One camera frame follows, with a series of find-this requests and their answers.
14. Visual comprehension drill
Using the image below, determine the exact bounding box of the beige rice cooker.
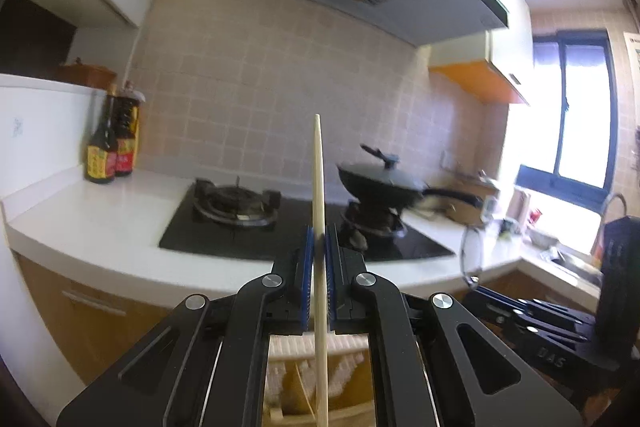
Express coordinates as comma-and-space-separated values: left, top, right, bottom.
423, 171, 501, 229

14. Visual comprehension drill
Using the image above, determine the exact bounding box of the orange white wall cabinet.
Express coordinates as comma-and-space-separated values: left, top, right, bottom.
428, 0, 534, 104

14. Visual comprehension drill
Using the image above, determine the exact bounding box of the dark framed window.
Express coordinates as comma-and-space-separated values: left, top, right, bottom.
516, 29, 618, 212

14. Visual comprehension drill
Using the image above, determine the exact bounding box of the black gas stove top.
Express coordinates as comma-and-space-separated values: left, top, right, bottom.
160, 179, 454, 262

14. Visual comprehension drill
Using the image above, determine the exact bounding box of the dark soy sauce bottle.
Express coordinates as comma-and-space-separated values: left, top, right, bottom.
85, 83, 117, 184

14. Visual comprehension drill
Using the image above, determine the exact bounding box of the chrome sink faucet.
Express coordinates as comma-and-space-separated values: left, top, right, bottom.
591, 192, 628, 259

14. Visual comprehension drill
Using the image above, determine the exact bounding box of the black wok with lid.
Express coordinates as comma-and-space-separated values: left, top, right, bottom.
336, 144, 476, 210

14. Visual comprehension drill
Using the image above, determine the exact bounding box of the pink electric kettle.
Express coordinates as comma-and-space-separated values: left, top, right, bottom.
506, 186, 530, 223

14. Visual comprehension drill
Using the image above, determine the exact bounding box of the brown wooden box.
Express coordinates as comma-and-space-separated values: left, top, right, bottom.
54, 57, 117, 90

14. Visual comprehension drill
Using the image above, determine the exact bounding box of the large sauce bottle yellow cap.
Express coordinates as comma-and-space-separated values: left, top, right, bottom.
114, 80, 145, 178

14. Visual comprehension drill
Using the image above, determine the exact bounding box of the wooden chopstick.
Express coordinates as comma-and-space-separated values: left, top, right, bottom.
312, 114, 329, 427

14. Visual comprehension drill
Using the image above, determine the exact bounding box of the yellow plastic utensil basket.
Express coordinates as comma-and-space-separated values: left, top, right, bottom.
262, 333, 376, 427

